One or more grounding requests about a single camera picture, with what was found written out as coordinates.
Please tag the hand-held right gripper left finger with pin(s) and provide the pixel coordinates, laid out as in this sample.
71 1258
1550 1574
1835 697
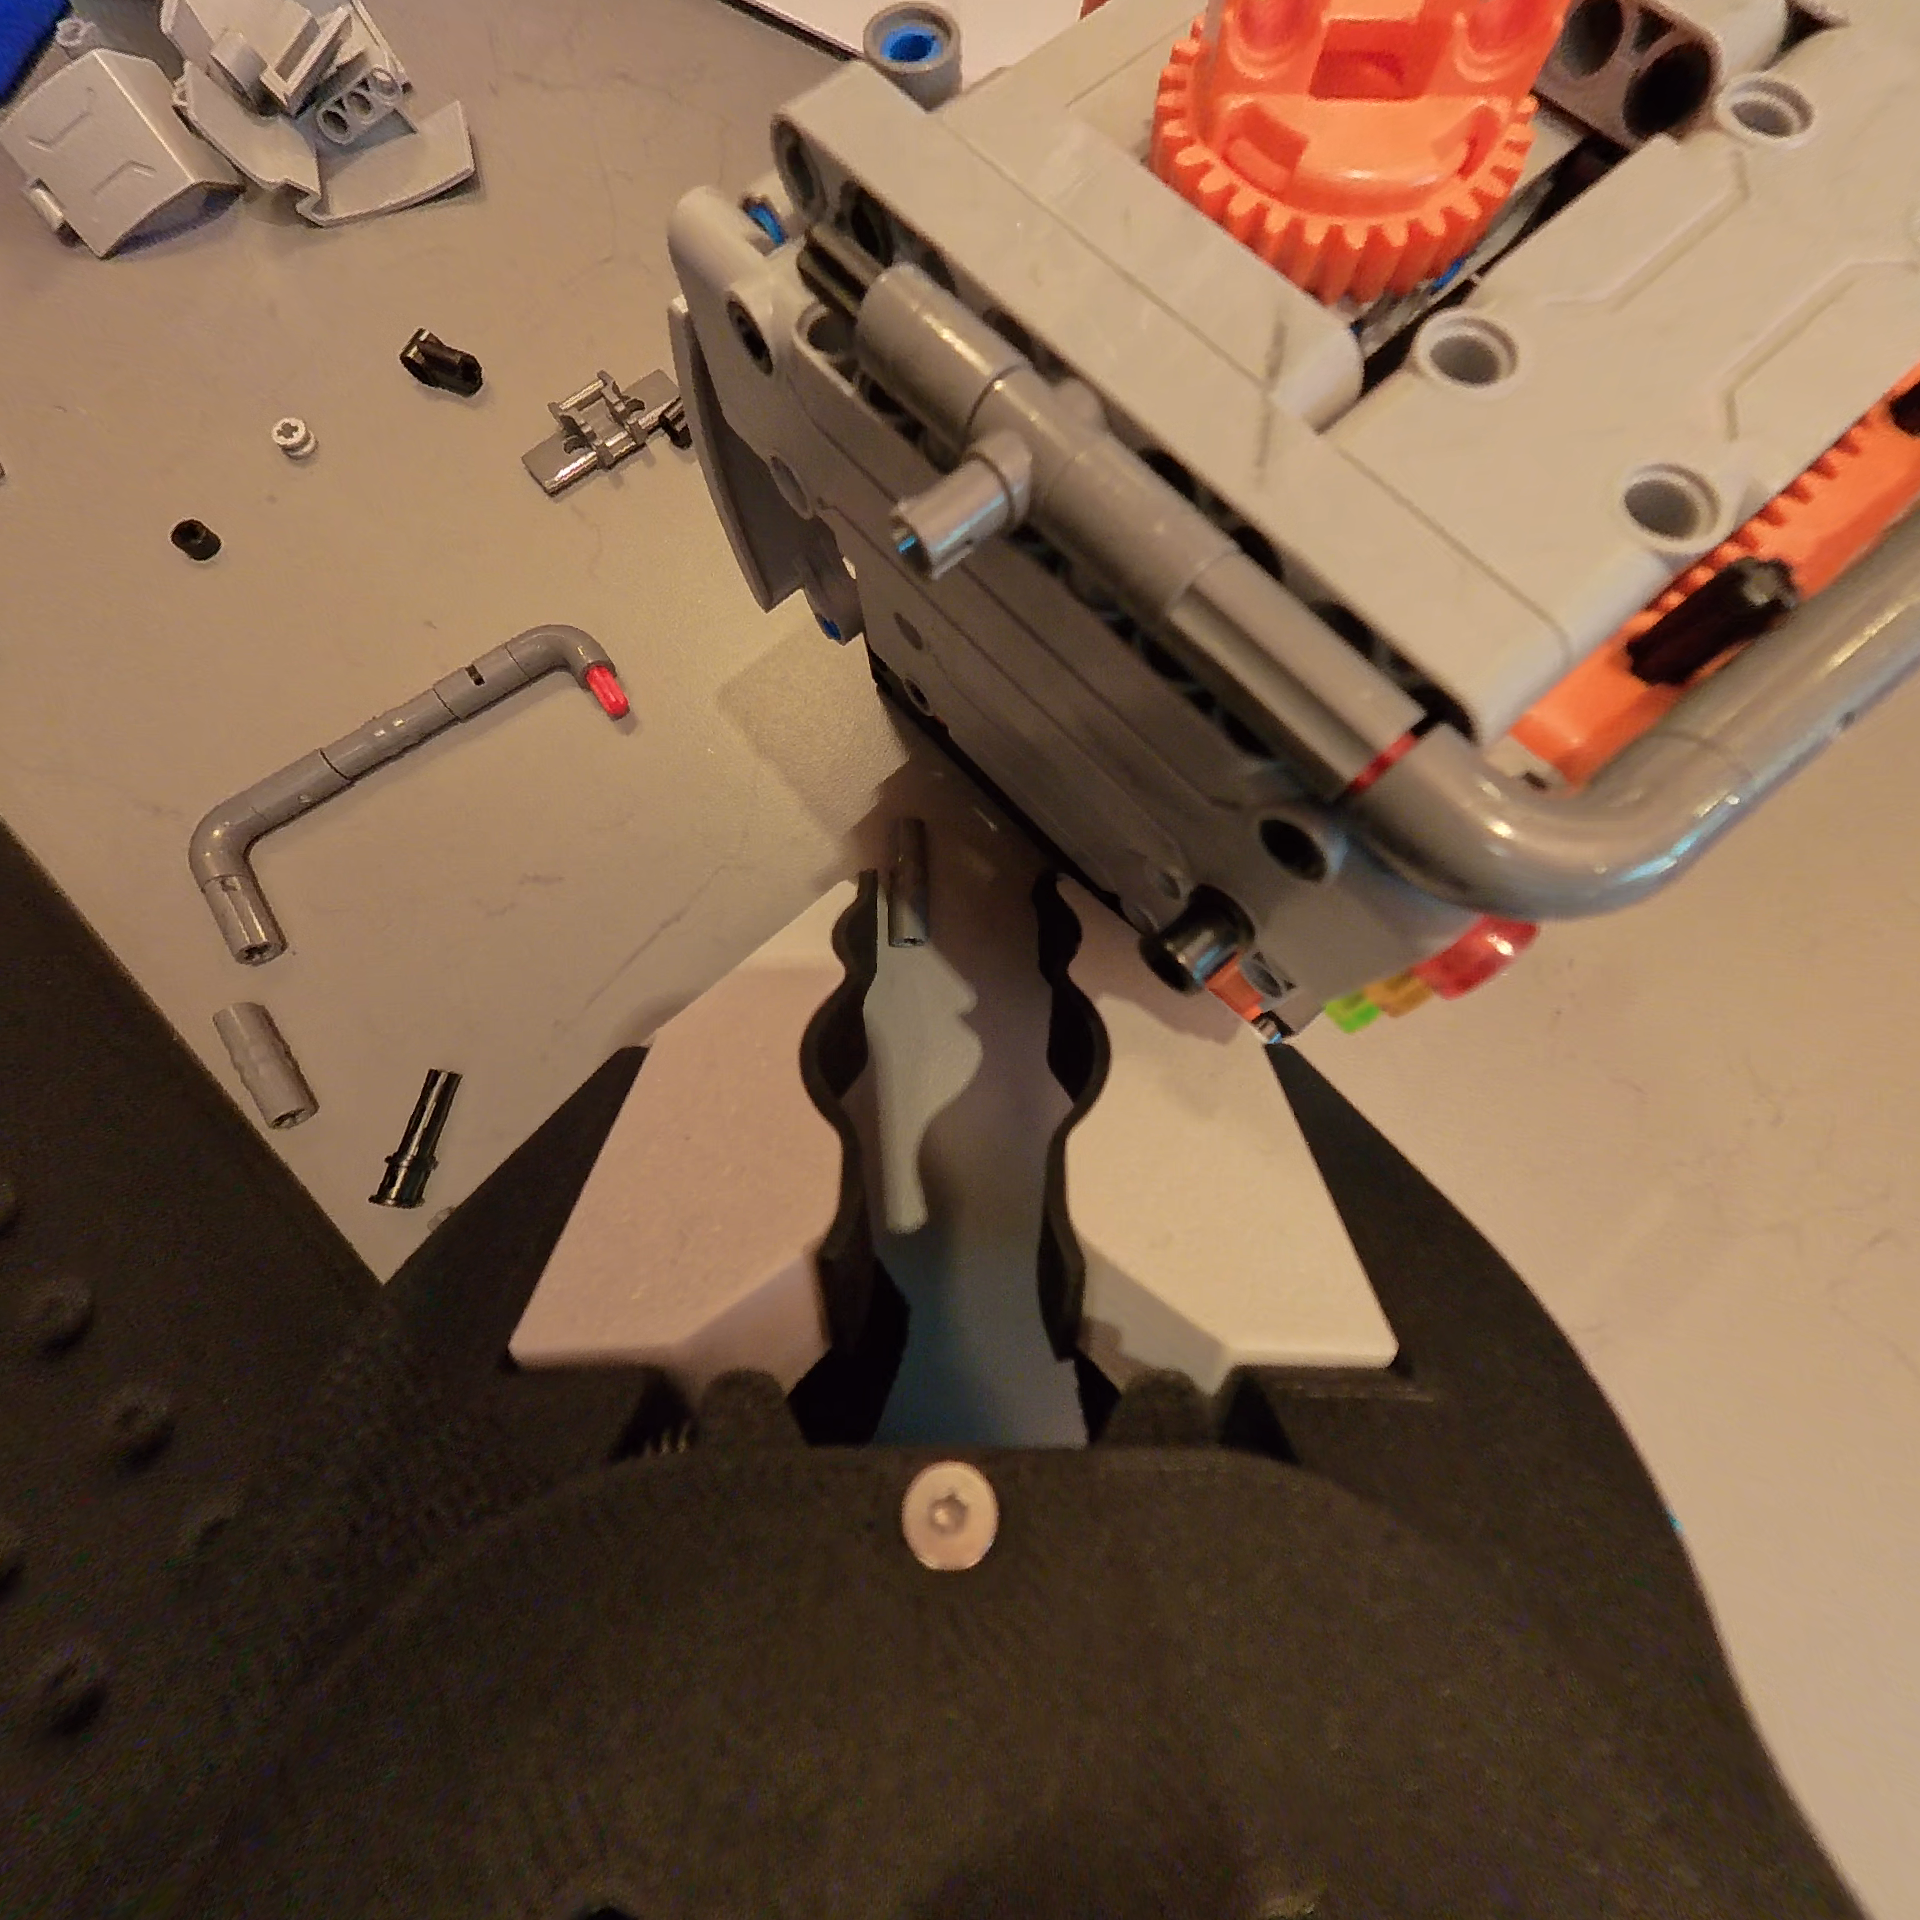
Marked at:
690 1202

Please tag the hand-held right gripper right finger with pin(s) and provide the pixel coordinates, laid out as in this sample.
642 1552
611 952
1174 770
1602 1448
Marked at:
1229 1214

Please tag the dark grey brick axle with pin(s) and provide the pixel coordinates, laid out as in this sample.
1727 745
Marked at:
902 885

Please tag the grey bent brick tube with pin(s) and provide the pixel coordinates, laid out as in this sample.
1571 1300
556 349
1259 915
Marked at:
376 741

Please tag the grey brick model orange gear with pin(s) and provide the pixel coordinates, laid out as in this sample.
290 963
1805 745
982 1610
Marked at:
1021 182

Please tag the grey track link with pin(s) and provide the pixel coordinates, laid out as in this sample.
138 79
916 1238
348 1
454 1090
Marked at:
590 435

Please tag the black brick pin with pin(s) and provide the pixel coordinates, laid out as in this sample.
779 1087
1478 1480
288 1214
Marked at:
417 1142

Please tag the short grey brick tube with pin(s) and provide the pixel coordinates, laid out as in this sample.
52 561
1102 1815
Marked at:
262 1064

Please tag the black perforated pad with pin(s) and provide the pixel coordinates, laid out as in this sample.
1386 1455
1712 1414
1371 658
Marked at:
90 1274

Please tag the small round black brick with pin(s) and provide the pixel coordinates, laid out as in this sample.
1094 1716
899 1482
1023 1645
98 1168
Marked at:
195 539

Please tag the black brick connector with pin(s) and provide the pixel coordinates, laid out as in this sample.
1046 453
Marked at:
437 360

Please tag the grey brick wing assembly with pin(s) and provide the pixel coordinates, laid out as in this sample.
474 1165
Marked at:
389 164

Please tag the grey curved brick panel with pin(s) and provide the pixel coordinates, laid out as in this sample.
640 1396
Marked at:
104 142

